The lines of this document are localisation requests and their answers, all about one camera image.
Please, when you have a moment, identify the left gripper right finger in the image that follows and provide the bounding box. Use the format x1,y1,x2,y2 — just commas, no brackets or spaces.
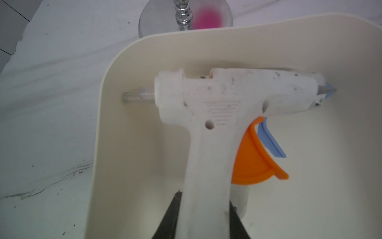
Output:
229,202,251,239

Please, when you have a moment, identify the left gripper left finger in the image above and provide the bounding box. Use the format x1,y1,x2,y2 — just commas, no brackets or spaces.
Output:
152,191,182,239

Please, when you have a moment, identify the white glue gun blue trigger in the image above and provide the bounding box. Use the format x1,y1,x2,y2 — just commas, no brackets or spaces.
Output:
123,68,335,239

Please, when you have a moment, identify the cream plastic storage box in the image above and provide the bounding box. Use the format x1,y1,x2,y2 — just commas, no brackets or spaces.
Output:
85,14,382,239

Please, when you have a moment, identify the chrome cup holder stand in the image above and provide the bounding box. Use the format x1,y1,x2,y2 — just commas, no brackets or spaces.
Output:
138,0,233,38

